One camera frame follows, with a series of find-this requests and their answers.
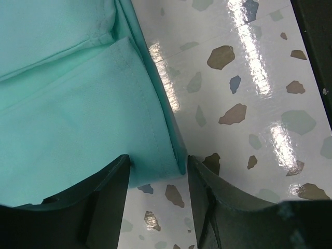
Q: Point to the teal t shirt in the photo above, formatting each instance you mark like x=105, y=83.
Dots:
x=78, y=89

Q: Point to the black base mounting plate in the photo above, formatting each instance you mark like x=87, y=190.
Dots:
x=314, y=21

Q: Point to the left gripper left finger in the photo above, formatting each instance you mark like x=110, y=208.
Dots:
x=86, y=215

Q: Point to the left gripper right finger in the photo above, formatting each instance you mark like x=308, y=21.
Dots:
x=226, y=217

